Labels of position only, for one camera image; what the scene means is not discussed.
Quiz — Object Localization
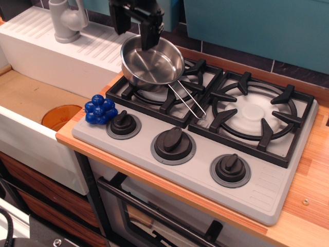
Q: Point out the black right stove knob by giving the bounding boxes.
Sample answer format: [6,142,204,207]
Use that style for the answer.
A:
[210,153,251,188]

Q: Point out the blue toy blueberry cluster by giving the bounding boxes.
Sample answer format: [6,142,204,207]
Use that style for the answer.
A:
[84,94,118,125]

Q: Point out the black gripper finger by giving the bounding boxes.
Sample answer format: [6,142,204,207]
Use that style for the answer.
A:
[140,21,160,51]
[109,5,131,35]

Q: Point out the black stove knob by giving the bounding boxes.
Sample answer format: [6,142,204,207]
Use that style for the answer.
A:
[210,153,251,188]
[151,127,196,166]
[106,110,142,140]

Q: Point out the wooden drawer fronts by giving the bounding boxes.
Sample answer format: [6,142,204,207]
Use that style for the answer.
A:
[1,153,109,246]

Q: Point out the white toy sink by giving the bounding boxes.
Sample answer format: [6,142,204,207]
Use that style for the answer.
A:
[1,7,132,195]

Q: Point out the black left stove knob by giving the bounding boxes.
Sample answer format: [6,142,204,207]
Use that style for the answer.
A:
[106,110,142,140]

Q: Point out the black middle stove knob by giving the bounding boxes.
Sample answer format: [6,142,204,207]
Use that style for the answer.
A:
[151,127,196,166]

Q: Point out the stainless steel pan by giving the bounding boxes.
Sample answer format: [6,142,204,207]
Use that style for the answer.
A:
[120,35,207,120]

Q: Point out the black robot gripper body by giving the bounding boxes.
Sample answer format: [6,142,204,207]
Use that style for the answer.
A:
[108,1,164,33]

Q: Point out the grey toy stove top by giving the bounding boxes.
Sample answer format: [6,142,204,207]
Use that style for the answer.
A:
[72,105,303,225]

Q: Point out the oven door with handle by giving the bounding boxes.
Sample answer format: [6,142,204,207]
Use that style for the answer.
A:
[97,172,271,246]

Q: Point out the black braided cable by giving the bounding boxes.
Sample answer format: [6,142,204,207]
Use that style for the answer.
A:
[0,207,14,247]

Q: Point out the black burner grate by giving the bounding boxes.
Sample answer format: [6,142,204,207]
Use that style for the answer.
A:
[188,71,318,168]
[106,59,224,128]

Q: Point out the black right burner grate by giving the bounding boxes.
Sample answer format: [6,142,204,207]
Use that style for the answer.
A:
[188,71,318,168]

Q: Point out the grey toy faucet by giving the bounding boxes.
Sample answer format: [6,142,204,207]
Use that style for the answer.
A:
[48,0,88,43]

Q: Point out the black left burner grate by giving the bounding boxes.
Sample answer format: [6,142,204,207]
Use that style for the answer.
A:
[106,59,224,128]

